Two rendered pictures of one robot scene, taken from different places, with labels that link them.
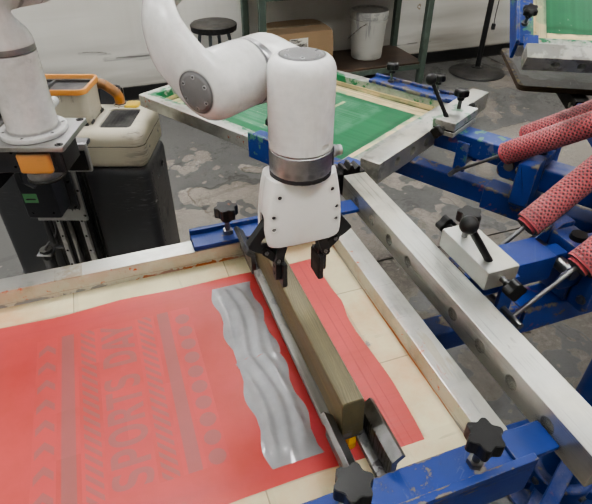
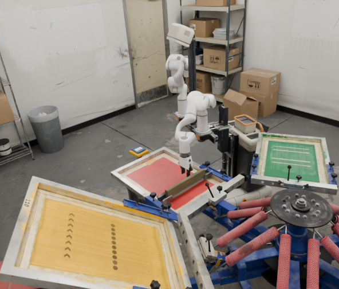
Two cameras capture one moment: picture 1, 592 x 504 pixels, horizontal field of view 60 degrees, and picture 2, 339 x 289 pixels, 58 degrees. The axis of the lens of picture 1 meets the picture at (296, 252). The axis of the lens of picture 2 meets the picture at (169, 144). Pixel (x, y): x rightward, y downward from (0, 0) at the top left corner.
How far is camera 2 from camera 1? 1.92 m
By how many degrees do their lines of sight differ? 58
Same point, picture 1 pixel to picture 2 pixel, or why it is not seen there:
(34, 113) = (200, 127)
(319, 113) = (181, 146)
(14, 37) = (200, 113)
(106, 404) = (160, 175)
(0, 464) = (146, 172)
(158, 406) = (163, 180)
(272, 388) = not seen: hidden behind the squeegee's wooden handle
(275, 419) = not seen: hidden behind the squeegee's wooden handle
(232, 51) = (180, 133)
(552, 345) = not seen: outside the picture
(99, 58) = not seen: outside the picture
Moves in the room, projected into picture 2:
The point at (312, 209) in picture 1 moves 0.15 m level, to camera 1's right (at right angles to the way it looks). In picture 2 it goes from (183, 161) to (192, 172)
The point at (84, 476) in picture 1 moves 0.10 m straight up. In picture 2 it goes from (148, 179) to (147, 168)
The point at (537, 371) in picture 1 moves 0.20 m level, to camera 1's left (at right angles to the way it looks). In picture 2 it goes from (188, 211) to (176, 193)
